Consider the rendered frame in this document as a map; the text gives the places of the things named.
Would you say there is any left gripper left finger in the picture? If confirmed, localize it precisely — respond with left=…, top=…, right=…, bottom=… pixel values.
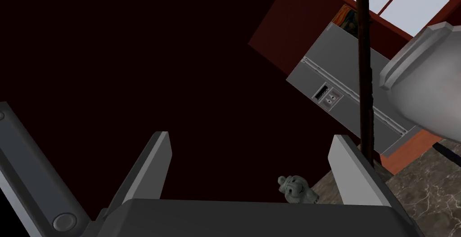
left=107, top=130, right=173, bottom=210

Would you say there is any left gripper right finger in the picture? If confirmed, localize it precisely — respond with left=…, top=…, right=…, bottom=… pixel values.
left=327, top=134, right=392, bottom=207

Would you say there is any small grey figurine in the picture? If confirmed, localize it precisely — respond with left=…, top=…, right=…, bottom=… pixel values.
left=277, top=174, right=320, bottom=205

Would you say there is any dark brown pole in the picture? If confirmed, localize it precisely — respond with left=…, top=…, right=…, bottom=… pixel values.
left=355, top=0, right=377, bottom=166

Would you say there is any grey refrigerator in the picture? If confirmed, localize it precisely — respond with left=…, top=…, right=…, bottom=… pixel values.
left=286, top=22, right=423, bottom=158

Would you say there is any pale grey rounded shape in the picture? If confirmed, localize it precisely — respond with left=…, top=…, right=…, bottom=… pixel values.
left=379, top=21, right=461, bottom=141

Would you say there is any orange picture on wall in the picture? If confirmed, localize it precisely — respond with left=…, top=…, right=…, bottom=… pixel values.
left=331, top=4, right=359, bottom=38

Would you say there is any window with red frame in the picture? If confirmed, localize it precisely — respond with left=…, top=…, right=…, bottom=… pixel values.
left=336, top=0, right=461, bottom=42

